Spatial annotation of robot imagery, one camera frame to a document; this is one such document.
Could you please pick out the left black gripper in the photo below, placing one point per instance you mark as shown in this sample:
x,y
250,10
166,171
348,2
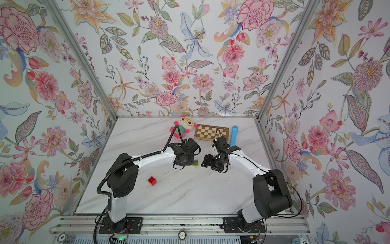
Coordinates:
x,y
192,161

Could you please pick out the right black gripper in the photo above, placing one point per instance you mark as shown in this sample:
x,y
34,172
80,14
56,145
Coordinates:
x,y
208,161

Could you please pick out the red lego cube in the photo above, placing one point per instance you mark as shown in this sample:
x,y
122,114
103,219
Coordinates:
x,y
152,181

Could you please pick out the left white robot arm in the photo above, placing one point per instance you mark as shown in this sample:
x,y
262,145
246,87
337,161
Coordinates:
x,y
120,180

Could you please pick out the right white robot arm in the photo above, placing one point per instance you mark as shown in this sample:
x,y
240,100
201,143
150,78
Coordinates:
x,y
271,194

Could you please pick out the pink plush toy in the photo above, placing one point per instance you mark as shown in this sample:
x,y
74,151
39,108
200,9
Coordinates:
x,y
182,126

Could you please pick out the wooden chessboard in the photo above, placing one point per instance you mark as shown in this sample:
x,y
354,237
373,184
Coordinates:
x,y
210,133

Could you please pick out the blue cylindrical toy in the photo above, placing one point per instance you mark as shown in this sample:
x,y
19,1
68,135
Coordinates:
x,y
234,133

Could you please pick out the aluminium mounting rail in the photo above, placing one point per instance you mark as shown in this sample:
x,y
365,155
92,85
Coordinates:
x,y
192,225

